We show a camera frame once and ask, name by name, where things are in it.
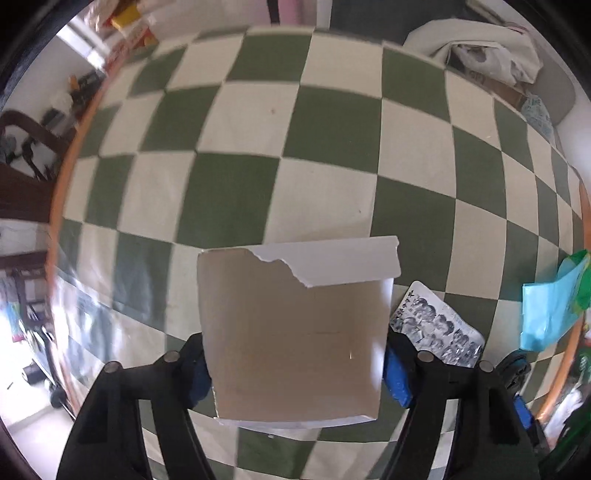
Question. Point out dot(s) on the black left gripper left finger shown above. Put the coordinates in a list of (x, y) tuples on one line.
[(106, 440)]

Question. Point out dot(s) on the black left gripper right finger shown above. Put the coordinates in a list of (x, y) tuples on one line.
[(490, 441)]

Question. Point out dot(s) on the silver pill blister pack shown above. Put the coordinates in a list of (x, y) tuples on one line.
[(433, 326)]

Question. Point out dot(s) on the blue green plastic bag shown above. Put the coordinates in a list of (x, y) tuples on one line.
[(550, 309)]

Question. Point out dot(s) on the white green cardboard box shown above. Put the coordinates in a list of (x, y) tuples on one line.
[(295, 333)]

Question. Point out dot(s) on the dark wooden chair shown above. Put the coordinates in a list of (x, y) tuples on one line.
[(27, 190)]

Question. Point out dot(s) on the green white checkered tablecloth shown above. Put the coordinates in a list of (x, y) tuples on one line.
[(283, 134)]

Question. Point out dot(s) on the grey sofa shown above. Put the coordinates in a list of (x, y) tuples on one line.
[(554, 87)]

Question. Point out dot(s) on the beige cloth on sofa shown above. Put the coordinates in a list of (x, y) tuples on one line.
[(501, 53)]

